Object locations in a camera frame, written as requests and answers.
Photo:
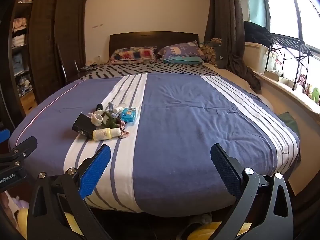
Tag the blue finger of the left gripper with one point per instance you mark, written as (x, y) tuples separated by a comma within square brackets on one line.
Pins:
[(4, 135), (25, 148)]

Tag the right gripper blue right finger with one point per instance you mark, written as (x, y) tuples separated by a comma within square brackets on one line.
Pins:
[(262, 209)]

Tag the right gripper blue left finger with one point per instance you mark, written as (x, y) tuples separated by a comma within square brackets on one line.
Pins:
[(58, 209)]

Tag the black cardboard box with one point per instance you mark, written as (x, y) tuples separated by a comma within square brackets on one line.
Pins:
[(83, 125)]

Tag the yellow lotion bottle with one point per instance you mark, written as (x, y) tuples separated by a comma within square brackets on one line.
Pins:
[(106, 134)]

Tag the white tape roll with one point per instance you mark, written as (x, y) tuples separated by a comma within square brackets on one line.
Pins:
[(96, 119)]

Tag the green glass bottle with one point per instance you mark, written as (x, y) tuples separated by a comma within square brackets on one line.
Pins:
[(109, 121)]

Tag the small white tube bottle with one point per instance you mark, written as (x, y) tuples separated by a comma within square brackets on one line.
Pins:
[(118, 109)]

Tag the blue wet wipes pack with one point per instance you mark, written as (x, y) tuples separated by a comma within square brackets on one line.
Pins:
[(128, 115)]

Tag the yellow fluffy slipper left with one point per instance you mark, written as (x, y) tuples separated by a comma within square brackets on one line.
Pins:
[(22, 222)]

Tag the dark wooden wardrobe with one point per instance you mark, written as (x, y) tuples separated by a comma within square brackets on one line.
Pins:
[(50, 37)]

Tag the black zebra pattern sheet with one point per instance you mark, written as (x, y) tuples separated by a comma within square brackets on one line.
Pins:
[(107, 71)]

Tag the blue white striped bedspread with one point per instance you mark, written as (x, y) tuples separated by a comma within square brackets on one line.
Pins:
[(163, 167)]

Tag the white storage box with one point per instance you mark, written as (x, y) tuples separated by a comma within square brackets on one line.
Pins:
[(257, 57)]

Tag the plaid multicolour pillow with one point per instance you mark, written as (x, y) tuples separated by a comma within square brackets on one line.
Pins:
[(133, 55)]

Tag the teal pillow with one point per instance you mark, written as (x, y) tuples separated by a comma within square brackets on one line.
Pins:
[(184, 60)]

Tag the black metal drying rack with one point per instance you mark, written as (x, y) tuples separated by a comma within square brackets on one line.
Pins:
[(293, 49)]

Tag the brown floral cushion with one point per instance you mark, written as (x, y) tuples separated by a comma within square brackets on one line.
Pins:
[(210, 50)]

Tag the purple elephant pillow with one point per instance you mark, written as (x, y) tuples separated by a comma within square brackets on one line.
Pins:
[(189, 49)]

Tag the dark wooden headboard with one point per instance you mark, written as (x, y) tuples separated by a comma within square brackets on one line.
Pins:
[(159, 39)]

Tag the brown curtain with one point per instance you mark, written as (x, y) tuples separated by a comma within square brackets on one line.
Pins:
[(225, 21)]

